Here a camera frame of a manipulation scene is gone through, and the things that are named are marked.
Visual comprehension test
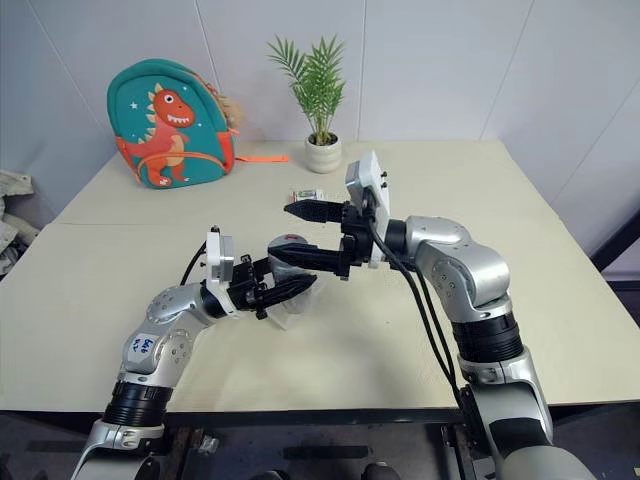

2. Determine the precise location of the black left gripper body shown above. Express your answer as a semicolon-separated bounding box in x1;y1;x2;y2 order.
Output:
227;254;271;321

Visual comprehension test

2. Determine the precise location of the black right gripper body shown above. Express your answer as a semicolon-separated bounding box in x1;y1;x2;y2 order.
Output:
337;199;381;282

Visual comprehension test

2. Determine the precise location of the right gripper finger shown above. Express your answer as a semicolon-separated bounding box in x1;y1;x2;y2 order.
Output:
268;244;351;281
283;198;347;226

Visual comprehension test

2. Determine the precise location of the clear plastic jar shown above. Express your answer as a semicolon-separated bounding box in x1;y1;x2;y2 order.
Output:
269;277;322;332

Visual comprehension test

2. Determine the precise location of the green plant in white pot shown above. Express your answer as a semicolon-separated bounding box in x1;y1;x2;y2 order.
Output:
266;34;348;175

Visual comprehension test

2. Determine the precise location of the beige plush backpack charm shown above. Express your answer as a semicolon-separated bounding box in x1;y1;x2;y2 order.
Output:
219;91;247;135

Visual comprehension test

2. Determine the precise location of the teal dinosaur backpack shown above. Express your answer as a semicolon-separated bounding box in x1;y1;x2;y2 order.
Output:
105;58;291;191

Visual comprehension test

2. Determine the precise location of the crumpled grey cloth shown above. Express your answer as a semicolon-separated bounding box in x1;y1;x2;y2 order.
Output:
0;169;41;279

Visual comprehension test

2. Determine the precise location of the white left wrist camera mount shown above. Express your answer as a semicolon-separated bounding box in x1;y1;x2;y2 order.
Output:
204;227;242;319

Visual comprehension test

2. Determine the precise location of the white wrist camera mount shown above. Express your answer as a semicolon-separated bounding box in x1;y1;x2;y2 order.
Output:
204;227;242;319
344;150;393;269

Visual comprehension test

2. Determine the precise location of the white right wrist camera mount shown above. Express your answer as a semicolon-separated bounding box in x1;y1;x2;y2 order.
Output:
344;150;393;269

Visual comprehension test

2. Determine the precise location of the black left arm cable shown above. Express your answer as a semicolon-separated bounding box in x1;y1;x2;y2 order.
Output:
180;241;211;288

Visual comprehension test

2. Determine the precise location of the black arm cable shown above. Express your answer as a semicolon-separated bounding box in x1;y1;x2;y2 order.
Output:
387;249;460;389
367;217;464;401
180;241;211;288

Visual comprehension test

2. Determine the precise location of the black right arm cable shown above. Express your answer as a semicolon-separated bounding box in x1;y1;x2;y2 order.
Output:
367;217;464;401
387;249;460;389

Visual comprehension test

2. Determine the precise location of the black table frame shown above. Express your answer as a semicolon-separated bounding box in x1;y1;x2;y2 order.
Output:
0;397;640;480

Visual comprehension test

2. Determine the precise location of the black metal frame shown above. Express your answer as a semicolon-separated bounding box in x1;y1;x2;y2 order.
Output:
588;203;640;302

